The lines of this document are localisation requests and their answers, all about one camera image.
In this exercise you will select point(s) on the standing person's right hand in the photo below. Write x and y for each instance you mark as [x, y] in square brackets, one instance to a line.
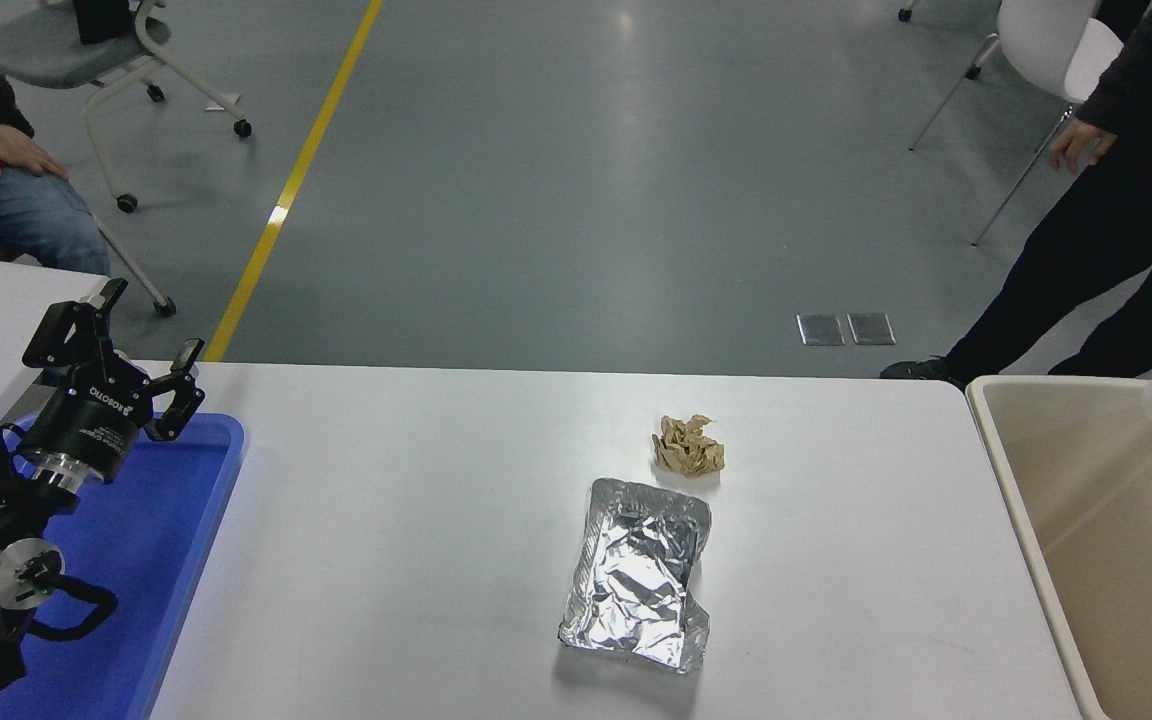
[1086, 142]

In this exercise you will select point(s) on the grey wheeled chair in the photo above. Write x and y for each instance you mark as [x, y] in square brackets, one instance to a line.
[46, 55]

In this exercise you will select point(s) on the silver foil tray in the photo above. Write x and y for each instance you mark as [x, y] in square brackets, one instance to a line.
[636, 580]

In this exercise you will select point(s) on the black item on chair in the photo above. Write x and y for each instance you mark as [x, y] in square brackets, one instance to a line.
[101, 20]

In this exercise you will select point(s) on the tan paper ball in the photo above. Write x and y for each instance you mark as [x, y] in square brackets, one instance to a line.
[686, 450]

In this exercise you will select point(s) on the standing person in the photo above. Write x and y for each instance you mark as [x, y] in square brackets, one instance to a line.
[1126, 250]

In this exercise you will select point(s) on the seated person's left hand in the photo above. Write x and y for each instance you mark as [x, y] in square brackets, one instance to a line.
[14, 150]

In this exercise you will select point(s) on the blue plastic tray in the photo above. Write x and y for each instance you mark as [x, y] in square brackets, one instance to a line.
[156, 560]

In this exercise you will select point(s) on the white shell chair metal legs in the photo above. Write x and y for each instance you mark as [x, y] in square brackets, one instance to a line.
[1046, 40]

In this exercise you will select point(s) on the white caster chair base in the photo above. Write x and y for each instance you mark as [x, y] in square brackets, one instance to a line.
[904, 14]

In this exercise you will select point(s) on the seated person's wheeled chair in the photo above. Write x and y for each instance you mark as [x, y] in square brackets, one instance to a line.
[165, 309]

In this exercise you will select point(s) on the large pale plastic bin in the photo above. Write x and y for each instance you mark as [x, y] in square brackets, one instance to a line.
[1116, 500]

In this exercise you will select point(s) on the silver floor outlet plate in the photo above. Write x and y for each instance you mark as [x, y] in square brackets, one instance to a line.
[820, 329]
[871, 328]

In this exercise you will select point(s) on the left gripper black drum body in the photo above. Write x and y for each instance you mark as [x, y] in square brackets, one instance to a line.
[86, 425]

